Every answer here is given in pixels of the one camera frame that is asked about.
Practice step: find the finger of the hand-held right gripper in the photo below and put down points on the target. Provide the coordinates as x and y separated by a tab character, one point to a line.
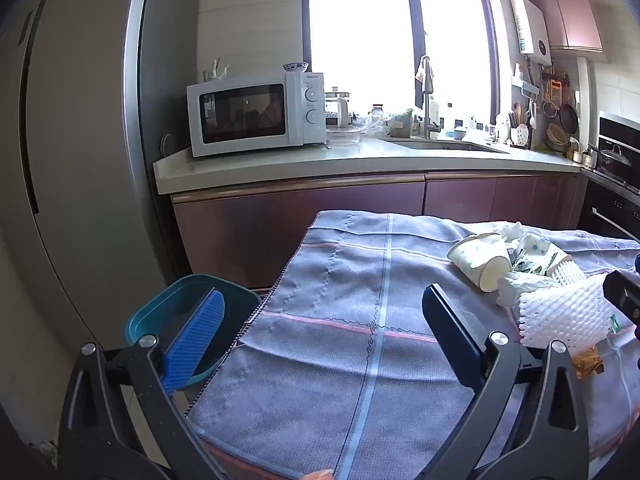
625	295

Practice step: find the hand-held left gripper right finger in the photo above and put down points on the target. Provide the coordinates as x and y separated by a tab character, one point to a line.
455	340

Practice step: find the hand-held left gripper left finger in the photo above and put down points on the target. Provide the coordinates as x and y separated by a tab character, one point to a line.
195	340

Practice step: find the clear green printed packet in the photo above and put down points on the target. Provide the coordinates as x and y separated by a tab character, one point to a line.
615	325

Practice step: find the teal plastic bin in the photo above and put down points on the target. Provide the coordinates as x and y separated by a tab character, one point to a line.
150	310

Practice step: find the golden snack wrapper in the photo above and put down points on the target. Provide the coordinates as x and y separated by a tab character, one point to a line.
587	362

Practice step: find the white printed paper cup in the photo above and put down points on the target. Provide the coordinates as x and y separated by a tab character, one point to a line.
480	260
537	255

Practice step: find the white foam fruit net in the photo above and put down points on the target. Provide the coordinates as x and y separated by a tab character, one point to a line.
570	315
567	272

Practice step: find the crumpled white tissue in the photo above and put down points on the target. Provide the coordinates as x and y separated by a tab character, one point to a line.
510	232
510	290

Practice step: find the black built-in oven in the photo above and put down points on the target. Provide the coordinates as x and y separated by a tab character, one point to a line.
612	210

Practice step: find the grey checked tablecloth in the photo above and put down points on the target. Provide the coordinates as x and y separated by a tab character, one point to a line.
325	360

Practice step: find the black cooking pot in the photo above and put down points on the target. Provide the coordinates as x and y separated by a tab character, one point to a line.
612	160

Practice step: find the purple base cabinet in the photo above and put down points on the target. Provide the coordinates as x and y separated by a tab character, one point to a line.
300	220

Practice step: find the stack of bowls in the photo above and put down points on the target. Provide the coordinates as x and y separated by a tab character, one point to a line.
557	137

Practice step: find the hanging black pan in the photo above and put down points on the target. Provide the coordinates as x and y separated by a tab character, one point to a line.
568	117

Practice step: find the white dotted utensil holder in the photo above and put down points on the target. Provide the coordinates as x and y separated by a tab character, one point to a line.
520	136

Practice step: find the steel kitchen sink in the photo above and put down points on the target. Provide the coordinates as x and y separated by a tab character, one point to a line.
450	146

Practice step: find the round grey plate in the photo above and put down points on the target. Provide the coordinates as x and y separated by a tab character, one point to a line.
166	144

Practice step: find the small blue bowl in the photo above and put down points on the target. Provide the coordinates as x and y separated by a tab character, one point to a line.
459	134

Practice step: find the white kitchen countertop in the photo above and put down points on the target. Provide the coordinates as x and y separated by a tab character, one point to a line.
350	160

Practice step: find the grey refrigerator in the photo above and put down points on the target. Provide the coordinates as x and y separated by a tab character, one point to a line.
75	160

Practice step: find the white soap bottle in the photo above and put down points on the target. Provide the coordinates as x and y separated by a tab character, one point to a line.
433	112

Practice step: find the white microwave oven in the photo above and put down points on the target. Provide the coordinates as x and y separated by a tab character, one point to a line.
240	115

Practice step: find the clear plastic bags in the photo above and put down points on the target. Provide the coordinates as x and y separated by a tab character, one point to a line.
372	124

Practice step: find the glass dish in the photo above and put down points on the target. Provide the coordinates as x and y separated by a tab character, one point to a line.
344	136

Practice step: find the glass jar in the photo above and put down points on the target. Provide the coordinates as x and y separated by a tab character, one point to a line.
377	112

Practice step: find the metal kitchen faucet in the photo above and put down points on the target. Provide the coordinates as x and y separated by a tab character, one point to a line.
426	95

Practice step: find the glass kettle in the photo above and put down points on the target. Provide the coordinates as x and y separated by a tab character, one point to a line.
337	107

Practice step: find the small white ornament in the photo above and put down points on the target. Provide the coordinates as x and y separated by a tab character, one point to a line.
216	72

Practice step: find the white water heater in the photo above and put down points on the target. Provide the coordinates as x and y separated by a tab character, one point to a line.
531	30

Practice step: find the blue white porcelain bowl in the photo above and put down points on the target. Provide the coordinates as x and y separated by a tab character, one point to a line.
295	67

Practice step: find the kitchen window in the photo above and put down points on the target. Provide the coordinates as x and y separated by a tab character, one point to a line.
360	35

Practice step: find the blue wall rack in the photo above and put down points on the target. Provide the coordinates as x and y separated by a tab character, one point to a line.
530	89

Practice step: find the pink wall cabinet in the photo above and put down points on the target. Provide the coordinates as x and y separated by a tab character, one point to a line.
575	20

